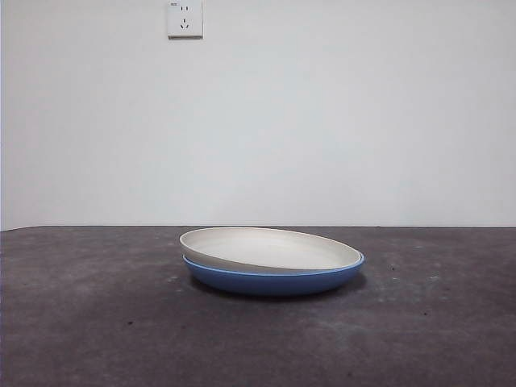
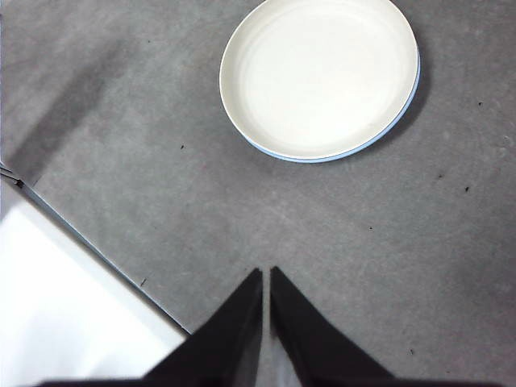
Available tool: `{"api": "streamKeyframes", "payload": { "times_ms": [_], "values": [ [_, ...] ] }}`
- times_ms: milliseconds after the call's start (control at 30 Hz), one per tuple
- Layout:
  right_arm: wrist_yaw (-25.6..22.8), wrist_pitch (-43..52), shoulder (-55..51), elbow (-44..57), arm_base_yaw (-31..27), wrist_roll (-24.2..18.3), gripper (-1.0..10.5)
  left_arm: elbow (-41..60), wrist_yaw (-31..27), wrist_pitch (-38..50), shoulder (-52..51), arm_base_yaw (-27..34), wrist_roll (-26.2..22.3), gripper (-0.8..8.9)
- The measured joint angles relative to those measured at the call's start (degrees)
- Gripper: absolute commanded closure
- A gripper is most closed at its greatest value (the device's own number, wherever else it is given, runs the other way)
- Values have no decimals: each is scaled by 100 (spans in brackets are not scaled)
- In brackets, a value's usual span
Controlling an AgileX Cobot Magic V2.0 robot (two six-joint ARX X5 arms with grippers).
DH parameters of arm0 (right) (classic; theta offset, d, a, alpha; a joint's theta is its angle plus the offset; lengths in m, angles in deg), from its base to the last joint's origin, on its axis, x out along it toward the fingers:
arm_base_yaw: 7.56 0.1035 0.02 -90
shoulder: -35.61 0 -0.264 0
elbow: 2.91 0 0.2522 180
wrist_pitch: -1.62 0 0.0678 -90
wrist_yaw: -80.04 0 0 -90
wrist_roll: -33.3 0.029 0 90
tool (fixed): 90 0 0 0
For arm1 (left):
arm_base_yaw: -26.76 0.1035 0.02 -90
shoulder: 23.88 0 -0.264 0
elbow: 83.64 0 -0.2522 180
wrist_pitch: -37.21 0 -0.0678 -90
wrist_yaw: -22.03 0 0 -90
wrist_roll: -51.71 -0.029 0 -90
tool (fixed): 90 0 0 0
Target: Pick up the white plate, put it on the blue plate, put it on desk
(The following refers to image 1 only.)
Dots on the white wall socket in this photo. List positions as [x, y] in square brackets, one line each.
[185, 20]

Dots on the blue round plate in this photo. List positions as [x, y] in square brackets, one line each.
[274, 284]

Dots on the white round plate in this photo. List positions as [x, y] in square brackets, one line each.
[266, 252]

